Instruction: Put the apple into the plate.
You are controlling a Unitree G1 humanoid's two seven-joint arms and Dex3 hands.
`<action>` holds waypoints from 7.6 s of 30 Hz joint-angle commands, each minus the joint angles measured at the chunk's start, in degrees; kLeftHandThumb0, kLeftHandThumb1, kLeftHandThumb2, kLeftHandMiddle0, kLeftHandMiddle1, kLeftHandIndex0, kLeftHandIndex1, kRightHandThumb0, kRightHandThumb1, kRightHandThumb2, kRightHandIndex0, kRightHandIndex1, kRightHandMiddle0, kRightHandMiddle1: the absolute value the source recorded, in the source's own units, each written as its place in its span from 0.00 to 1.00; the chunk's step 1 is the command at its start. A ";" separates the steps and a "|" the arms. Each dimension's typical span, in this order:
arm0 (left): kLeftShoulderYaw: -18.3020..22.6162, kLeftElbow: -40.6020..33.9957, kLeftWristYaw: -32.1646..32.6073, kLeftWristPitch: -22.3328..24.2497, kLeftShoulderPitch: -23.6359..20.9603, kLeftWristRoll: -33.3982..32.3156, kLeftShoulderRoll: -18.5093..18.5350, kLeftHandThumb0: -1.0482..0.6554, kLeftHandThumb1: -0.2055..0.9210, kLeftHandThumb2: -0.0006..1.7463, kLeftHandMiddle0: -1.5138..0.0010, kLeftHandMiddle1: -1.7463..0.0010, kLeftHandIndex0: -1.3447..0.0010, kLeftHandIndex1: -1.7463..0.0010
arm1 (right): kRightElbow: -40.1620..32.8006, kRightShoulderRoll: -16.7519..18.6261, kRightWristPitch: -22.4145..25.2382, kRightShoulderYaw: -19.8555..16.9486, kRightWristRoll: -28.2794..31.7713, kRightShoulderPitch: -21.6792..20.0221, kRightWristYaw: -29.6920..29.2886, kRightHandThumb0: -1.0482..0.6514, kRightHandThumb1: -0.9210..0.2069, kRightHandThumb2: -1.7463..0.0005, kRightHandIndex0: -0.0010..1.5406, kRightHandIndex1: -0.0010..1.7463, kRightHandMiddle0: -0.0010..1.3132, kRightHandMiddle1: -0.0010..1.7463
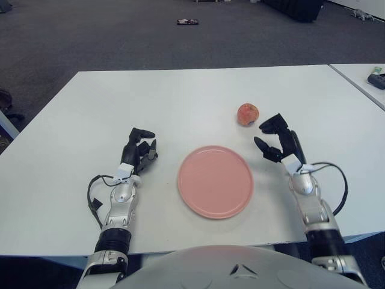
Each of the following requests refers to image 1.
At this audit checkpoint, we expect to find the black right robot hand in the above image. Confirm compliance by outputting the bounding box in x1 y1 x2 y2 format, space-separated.
253 113 307 167

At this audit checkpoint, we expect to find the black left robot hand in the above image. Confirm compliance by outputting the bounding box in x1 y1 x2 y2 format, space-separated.
122 127 159 177

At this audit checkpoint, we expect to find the red apple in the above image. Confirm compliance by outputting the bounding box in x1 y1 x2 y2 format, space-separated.
237 102 260 126

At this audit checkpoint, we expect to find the pink round plate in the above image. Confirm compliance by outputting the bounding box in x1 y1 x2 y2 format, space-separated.
177 145 254 220

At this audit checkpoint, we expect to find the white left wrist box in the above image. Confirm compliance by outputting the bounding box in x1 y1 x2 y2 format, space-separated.
116 163 135 181

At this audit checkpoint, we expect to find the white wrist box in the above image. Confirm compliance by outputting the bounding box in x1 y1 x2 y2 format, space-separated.
282 152 303 175
116 163 135 181

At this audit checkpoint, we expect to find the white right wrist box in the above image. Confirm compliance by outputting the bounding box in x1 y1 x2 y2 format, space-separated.
282 152 303 175

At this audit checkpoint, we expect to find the dark grey handheld controller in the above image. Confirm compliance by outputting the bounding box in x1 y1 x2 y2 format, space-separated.
367 73 385 90

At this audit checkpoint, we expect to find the white panel edge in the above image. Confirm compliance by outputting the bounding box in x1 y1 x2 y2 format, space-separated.
0 110 20 142

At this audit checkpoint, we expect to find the large black case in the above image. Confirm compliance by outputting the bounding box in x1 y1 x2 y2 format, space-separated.
264 0 324 22

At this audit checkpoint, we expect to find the black office chair base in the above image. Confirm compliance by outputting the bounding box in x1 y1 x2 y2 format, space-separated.
0 89 25 121

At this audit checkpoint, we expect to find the grey robot torso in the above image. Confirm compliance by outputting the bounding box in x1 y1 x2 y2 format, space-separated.
111 244 366 289

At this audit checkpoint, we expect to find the small grey robot toy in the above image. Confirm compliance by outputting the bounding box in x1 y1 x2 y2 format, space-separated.
351 8 375 21

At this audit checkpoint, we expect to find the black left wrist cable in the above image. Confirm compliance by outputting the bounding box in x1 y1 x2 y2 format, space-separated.
87 173 121 231

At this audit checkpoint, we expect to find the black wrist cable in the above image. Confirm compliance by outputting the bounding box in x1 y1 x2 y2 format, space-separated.
87 173 121 231
300 162 349 216

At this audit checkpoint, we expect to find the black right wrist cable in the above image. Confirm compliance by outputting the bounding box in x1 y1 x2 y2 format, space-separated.
300 162 349 216

